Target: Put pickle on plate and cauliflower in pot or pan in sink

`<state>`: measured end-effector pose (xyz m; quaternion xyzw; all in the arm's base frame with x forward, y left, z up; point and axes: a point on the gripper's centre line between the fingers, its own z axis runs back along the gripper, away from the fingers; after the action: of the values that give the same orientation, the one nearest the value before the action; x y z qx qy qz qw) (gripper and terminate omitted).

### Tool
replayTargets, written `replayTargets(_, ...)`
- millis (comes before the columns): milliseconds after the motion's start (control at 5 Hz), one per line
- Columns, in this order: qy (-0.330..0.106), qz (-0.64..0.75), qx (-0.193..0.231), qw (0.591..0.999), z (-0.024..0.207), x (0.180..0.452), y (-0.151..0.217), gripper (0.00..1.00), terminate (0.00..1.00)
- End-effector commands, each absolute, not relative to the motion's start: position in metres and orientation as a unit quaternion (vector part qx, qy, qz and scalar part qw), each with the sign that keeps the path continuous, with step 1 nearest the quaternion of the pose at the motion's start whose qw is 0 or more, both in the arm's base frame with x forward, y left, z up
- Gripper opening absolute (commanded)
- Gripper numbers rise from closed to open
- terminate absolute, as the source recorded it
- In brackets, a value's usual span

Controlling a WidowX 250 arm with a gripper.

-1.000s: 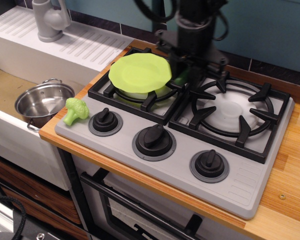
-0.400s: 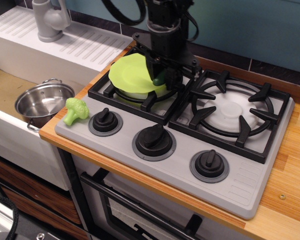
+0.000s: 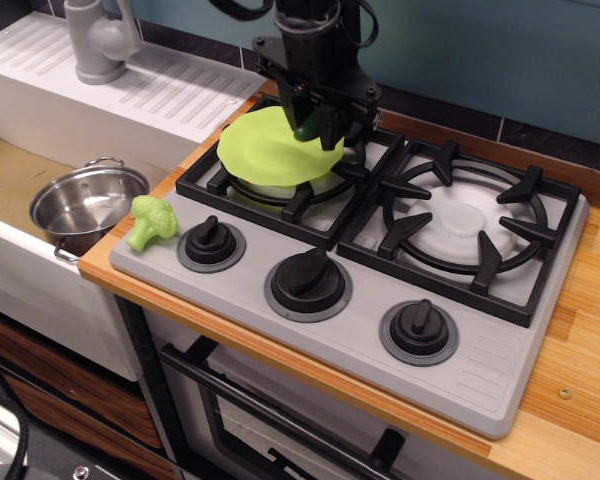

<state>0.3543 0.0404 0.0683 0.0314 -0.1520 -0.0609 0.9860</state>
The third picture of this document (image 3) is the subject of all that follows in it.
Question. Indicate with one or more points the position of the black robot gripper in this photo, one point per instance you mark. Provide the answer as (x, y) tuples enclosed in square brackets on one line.
[(318, 71)]

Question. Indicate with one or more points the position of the dark green toy pickle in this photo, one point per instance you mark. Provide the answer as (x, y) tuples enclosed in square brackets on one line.
[(307, 130)]

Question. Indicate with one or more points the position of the lime green plastic plate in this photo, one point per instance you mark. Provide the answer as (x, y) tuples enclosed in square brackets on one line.
[(260, 148)]

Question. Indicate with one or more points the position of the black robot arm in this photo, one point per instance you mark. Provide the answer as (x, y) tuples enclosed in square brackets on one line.
[(306, 15)]

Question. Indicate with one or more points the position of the light green toy cauliflower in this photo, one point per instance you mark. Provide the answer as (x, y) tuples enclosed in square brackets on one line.
[(153, 217)]

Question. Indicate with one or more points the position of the stainless steel pot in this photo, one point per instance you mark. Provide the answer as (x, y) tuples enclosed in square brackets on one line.
[(77, 209)]

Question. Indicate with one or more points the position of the white toy sink unit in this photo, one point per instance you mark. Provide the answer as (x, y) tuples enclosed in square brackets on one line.
[(153, 117)]

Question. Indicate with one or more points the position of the black left burner grate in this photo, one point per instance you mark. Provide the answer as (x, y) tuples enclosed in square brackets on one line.
[(315, 212)]

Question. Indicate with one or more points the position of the black burner grate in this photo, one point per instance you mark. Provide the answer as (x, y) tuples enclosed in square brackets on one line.
[(486, 235), (315, 212)]

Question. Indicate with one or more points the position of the black left stove knob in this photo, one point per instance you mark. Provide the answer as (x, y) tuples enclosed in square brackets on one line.
[(211, 246)]

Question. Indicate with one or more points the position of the black stove knob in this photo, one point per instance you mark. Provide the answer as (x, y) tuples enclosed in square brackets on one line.
[(419, 333), (211, 246), (309, 287)]

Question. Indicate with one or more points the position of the black middle stove knob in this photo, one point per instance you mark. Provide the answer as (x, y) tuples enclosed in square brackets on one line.
[(309, 287)]

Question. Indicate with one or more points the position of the grey toy stove top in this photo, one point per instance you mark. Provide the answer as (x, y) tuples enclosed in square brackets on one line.
[(479, 387)]

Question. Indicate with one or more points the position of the black right burner grate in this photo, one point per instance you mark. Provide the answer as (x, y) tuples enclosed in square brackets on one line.
[(486, 235)]

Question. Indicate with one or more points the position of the grey toy faucet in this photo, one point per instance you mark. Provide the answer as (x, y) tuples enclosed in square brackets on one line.
[(101, 45)]

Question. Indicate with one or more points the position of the black right stove knob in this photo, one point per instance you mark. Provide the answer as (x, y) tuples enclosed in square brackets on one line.
[(419, 333)]

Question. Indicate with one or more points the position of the toy oven door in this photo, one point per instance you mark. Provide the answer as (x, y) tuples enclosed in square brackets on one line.
[(271, 426)]

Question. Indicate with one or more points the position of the wooden drawer front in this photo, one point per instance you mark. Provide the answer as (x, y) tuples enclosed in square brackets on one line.
[(82, 400)]

